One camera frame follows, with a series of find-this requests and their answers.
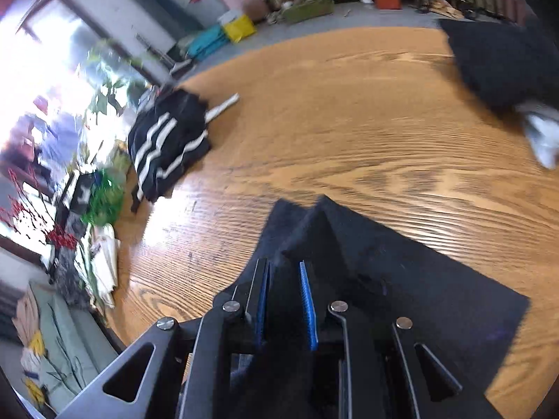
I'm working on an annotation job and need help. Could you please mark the teal bags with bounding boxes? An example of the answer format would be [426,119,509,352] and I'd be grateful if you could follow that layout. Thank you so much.
[187,25,228,60]

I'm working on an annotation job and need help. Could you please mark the white cloth pile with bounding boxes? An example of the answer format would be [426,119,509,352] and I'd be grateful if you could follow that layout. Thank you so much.
[75,222,122,309]

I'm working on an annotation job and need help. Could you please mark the black box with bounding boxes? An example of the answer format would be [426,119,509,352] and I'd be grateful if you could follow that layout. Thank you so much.
[65,171,104,215]

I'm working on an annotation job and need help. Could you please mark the yellow bag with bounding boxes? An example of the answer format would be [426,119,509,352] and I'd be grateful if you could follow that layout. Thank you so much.
[222,14,257,44]

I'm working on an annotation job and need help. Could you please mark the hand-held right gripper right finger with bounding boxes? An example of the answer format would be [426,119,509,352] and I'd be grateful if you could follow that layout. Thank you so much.
[298,260,503,419]

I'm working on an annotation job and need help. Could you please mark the grey folded cloth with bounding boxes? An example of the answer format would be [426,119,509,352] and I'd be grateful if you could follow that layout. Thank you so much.
[514,100,559,169]

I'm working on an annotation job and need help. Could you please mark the red flower decoration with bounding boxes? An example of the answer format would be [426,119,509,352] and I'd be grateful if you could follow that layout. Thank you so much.
[0,168,80,250]

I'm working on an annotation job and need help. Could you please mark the green potted plant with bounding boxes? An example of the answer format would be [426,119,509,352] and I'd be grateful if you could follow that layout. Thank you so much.
[84,38,163,115]

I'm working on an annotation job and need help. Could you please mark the olive green box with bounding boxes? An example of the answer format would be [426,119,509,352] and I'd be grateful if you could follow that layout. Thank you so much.
[283,0,335,25]

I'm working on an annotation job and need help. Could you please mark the black t-shirt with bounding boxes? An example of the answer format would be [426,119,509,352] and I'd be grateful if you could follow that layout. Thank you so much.
[226,194,532,419]

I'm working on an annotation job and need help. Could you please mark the navy white striped sweater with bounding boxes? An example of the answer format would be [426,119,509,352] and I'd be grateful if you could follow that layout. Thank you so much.
[126,88,213,213]

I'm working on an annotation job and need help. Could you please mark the white stick vacuum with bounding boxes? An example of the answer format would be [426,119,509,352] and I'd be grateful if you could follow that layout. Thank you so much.
[135,32,198,76]

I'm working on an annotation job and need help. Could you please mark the green floral sofa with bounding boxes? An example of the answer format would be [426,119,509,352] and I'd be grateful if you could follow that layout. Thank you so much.
[12,283,119,416]

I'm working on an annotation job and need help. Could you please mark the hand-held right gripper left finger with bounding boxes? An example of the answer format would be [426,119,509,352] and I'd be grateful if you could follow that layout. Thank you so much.
[57,257,270,419]

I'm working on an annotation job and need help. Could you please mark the green plastic bag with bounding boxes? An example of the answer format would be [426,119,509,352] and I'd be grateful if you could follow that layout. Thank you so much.
[84,169,128,226]

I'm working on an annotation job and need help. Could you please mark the black sweater pile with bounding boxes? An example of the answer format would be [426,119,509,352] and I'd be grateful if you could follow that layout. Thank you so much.
[438,19,559,113]

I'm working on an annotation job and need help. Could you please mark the white paper tag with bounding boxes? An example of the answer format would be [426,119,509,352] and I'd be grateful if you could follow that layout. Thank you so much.
[204,92,242,122]

